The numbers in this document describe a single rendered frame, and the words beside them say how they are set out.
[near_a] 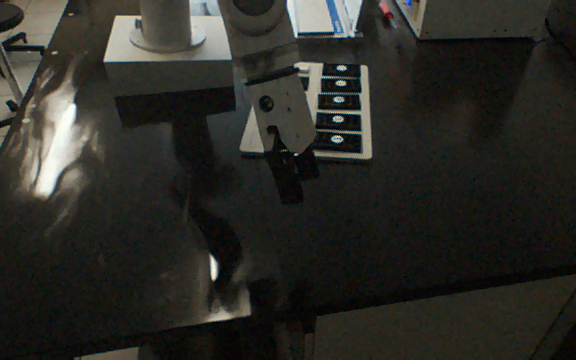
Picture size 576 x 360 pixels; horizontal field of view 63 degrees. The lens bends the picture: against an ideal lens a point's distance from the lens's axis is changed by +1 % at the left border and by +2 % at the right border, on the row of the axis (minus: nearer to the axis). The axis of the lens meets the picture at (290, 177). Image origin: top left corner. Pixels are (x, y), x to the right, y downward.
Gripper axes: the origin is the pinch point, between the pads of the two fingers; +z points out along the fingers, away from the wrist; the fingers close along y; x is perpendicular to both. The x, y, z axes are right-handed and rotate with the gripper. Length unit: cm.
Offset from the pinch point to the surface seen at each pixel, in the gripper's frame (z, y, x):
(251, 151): -0.1, 26.4, 17.9
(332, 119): -0.8, 39.6, 3.2
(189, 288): 12.0, -4.9, 19.9
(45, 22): -82, 263, 266
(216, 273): 11.9, -1.4, 16.9
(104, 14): -42, 79, 78
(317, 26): -21, 84, 12
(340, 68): -9, 62, 4
